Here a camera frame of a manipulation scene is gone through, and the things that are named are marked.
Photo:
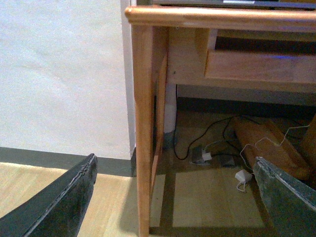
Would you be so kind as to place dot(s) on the wooden keyboard tray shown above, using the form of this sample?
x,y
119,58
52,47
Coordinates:
x,y
264,60

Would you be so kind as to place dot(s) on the grey laptop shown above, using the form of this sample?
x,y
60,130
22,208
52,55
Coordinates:
x,y
283,4

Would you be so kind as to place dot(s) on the white plug in strip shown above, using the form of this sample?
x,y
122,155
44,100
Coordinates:
x,y
206,156

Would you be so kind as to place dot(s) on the white charger adapter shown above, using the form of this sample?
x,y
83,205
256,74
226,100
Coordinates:
x,y
243,176

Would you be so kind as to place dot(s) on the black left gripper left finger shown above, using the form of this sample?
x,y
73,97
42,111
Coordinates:
x,y
57,210

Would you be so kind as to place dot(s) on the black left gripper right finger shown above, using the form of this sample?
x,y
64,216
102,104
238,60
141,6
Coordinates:
x,y
290,203

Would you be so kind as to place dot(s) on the power strip on floor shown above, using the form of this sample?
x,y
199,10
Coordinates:
x,y
196,157

